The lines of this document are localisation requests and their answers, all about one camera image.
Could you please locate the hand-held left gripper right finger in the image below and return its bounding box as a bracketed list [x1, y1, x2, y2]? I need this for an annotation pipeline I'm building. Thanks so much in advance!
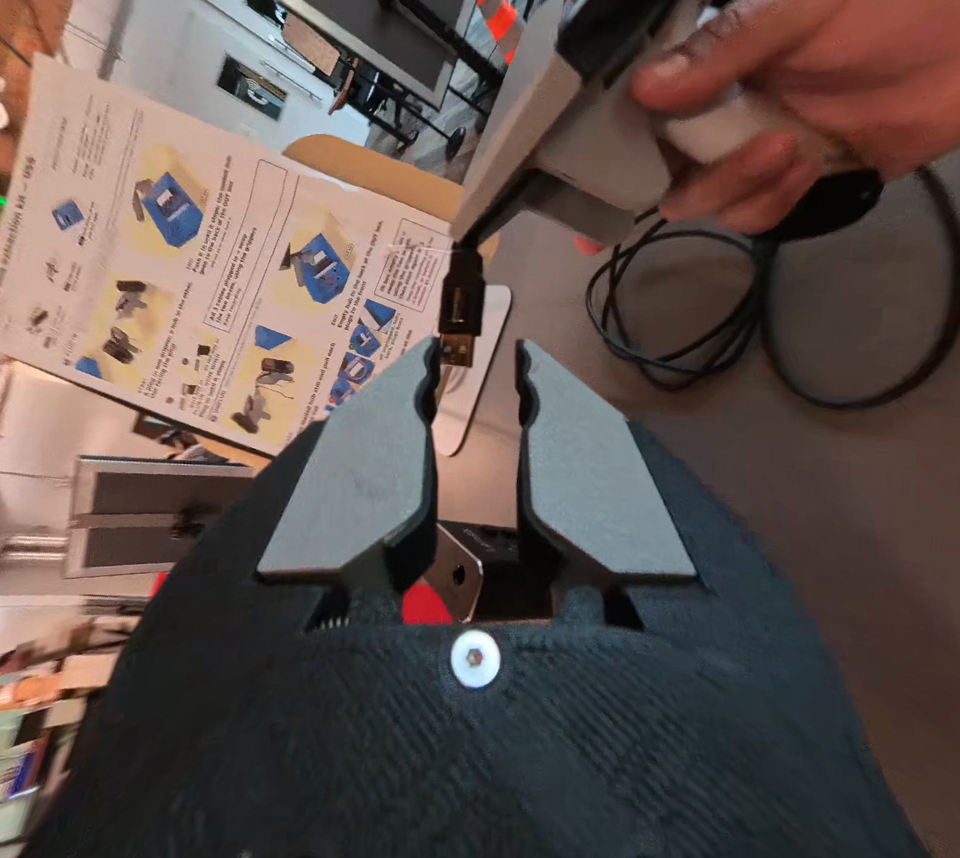
[514, 338, 700, 589]

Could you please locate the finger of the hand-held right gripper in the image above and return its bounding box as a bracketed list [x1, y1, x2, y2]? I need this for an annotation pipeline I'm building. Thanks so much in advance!
[452, 0, 669, 243]
[480, 172, 661, 246]

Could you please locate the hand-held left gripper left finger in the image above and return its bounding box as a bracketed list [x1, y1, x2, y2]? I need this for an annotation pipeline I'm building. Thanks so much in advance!
[257, 335, 441, 593]

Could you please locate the black usb hub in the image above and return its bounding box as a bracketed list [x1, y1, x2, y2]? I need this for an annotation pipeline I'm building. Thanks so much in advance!
[420, 519, 560, 623]

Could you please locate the thin black usb cable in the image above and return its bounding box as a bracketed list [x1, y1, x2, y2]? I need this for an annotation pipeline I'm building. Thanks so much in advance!
[437, 209, 766, 394]

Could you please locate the thick black usb cable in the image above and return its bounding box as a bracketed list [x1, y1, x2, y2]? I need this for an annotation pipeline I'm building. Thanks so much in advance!
[756, 161, 960, 411]

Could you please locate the person's right hand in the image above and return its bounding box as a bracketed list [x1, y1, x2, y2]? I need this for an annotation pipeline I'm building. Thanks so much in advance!
[628, 0, 960, 235]

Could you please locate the orange striped traffic cone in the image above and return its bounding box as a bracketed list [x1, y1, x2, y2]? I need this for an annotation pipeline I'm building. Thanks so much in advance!
[459, 0, 520, 63]

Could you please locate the red plastic bin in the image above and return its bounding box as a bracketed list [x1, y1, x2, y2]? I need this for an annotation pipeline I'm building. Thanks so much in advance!
[401, 582, 455, 625]

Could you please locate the wooden instruction board with stand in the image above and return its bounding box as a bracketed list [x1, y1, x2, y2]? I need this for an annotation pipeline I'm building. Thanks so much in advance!
[0, 52, 519, 458]

